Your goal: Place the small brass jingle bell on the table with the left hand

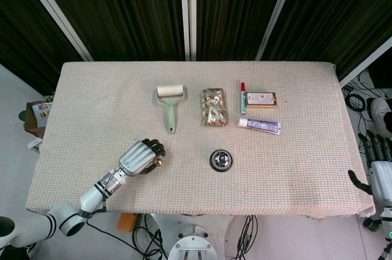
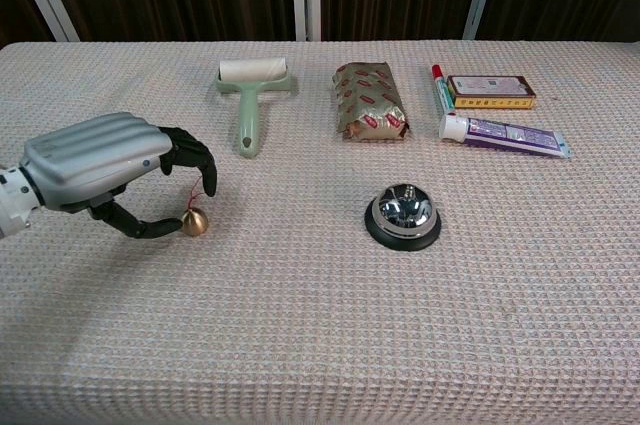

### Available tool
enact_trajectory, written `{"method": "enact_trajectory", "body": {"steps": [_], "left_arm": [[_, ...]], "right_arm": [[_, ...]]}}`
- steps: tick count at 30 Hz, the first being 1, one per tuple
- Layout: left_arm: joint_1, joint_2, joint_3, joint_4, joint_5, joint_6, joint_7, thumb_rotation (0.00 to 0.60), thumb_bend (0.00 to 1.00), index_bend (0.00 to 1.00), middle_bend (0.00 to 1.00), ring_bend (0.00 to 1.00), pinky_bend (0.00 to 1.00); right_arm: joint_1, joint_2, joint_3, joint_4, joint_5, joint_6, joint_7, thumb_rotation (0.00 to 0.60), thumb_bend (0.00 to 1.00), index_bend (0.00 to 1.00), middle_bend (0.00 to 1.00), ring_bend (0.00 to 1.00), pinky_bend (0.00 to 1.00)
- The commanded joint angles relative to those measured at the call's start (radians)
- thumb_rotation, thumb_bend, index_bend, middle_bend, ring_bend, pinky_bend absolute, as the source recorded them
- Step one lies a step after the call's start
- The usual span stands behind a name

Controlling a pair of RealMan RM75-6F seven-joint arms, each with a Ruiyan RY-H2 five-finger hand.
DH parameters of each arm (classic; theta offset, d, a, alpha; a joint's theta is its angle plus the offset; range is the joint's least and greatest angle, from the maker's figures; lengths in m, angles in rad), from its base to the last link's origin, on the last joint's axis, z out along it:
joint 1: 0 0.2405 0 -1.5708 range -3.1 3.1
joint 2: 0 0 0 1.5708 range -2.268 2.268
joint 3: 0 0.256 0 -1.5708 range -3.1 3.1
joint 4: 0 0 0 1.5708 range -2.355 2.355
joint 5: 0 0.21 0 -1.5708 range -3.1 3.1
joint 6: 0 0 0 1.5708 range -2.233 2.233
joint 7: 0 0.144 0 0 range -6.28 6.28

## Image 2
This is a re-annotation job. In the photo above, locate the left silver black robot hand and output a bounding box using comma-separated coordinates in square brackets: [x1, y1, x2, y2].
[18, 111, 218, 240]

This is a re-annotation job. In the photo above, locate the small golden bell red string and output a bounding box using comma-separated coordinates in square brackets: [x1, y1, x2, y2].
[180, 164, 210, 238]

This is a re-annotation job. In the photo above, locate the green lint roller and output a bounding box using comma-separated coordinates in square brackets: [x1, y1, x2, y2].
[215, 58, 299, 159]

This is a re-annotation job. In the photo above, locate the gold red snack package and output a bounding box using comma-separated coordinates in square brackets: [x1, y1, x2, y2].
[332, 60, 412, 142]

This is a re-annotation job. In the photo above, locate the beige waffle tablecloth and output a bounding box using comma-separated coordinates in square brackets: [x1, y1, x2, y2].
[0, 39, 640, 425]

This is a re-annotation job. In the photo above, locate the small red-capped ointment tube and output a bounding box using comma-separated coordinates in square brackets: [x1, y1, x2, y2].
[431, 63, 456, 111]

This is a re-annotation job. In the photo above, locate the brown yellow flat box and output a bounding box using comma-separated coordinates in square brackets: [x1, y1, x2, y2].
[446, 74, 538, 110]

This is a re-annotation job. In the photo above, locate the purple white toothpaste tube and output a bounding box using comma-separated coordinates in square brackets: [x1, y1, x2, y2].
[438, 113, 574, 160]

